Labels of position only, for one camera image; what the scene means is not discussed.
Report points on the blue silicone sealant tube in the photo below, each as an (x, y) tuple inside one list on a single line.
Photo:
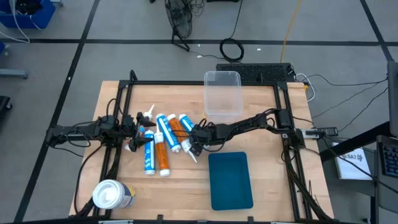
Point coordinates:
[(168, 132), (149, 155), (186, 122)]

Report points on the black table frame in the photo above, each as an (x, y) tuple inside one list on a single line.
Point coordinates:
[(186, 82)]

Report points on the black power strip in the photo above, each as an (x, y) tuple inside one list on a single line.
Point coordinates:
[(320, 132)]

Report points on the black desk beam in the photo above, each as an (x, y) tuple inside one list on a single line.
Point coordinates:
[(354, 143)]

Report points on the teal plastic tray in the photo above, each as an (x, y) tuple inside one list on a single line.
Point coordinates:
[(230, 180)]

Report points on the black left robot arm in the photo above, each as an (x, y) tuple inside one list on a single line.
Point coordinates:
[(71, 130)]

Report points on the grey monitor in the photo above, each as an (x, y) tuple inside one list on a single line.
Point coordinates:
[(393, 99)]

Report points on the blue plastic crate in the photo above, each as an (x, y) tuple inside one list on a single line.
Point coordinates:
[(28, 17)]

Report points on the black floor fan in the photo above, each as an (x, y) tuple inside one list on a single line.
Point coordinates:
[(182, 18)]

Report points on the white paper sheet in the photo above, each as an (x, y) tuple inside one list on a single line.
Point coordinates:
[(351, 165)]

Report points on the black perforated case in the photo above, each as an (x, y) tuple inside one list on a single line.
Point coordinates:
[(255, 73)]

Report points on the grey floor bar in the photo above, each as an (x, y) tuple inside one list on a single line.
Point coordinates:
[(12, 73)]

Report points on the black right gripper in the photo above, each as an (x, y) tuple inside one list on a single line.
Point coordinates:
[(206, 133)]

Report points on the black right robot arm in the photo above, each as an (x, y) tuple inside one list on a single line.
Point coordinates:
[(245, 122)]

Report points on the black keyboard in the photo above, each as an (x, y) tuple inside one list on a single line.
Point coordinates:
[(390, 158)]

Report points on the clear plastic bin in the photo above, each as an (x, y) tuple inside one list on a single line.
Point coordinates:
[(223, 93)]

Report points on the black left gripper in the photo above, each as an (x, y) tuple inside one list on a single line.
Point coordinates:
[(132, 130)]

